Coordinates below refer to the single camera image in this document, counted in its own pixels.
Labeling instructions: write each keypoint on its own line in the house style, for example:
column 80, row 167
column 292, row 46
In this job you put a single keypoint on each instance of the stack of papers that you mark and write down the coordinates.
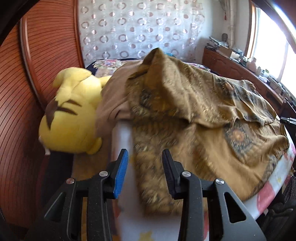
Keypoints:
column 216, row 42

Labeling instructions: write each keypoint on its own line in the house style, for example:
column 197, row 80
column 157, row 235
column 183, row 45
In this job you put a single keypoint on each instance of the cardboard box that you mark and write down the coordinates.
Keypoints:
column 224, row 51

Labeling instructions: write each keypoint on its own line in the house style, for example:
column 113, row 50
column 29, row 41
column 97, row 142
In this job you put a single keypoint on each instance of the wooden-framed window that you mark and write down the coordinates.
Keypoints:
column 272, row 46

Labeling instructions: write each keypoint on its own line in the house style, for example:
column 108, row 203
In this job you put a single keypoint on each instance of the golden patterned shirt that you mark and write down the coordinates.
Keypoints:
column 185, row 115

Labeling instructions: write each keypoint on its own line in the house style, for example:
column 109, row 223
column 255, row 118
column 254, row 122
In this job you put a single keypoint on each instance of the white bundled window curtain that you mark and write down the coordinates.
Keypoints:
column 227, row 20

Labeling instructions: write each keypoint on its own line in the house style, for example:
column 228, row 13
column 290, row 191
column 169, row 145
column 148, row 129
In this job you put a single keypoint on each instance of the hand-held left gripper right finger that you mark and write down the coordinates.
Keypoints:
column 171, row 176

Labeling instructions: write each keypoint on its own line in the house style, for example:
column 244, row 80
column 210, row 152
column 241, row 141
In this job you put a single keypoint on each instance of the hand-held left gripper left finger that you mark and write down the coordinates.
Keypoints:
column 119, row 178

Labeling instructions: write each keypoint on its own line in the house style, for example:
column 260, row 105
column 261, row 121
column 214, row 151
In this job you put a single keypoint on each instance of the wooden sideboard cabinet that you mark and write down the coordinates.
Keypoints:
column 222, row 64

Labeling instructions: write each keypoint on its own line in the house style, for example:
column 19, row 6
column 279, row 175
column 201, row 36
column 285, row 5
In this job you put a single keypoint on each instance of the floral quilt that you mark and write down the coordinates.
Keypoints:
column 106, row 66

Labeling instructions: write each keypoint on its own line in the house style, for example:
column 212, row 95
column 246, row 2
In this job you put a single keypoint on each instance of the black chair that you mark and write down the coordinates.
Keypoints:
column 288, row 120

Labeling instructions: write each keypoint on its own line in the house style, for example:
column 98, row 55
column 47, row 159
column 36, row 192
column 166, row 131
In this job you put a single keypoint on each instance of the circle-patterned sheer curtain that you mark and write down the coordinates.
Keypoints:
column 138, row 27

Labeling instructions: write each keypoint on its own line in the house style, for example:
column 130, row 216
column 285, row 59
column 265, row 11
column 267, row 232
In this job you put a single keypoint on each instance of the white plastic bottle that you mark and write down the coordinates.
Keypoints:
column 252, row 66

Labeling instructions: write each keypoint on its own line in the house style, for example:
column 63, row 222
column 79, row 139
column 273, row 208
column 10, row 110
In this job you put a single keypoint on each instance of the wooden slatted wardrobe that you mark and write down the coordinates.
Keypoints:
column 34, row 92

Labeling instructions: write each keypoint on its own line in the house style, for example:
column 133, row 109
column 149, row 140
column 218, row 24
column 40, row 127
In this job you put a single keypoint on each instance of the yellow plush toy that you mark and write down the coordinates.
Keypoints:
column 69, row 120

